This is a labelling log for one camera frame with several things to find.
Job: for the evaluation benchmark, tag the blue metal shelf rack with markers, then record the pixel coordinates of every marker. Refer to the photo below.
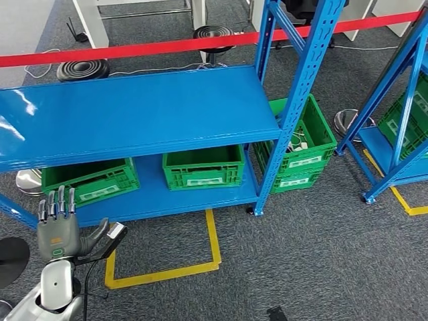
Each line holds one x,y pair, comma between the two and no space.
377,150
133,111

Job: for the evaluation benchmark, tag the black pole stanchion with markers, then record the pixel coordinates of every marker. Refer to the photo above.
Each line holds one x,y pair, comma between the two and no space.
11,261

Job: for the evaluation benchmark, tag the black wifi router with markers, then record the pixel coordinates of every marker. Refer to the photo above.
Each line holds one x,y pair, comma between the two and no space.
78,36

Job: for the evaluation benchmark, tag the small white charger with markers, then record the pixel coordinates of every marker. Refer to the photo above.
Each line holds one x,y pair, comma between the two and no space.
303,145

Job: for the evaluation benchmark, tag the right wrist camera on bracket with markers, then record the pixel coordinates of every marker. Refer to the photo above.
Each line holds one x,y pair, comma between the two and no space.
277,314

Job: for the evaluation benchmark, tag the red barrier belt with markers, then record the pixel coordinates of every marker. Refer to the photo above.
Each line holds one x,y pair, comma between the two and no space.
133,49

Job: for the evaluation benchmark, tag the green plastic crate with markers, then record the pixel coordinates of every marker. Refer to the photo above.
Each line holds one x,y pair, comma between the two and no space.
100,186
314,155
294,182
417,111
204,175

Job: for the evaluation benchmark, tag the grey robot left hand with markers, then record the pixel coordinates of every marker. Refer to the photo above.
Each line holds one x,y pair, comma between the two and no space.
58,237

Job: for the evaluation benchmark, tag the yellow floor tape square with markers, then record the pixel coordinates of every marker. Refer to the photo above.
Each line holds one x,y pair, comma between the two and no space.
160,275
399,199

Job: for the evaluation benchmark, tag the white power strip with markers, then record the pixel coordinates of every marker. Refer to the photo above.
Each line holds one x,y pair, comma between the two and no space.
238,33

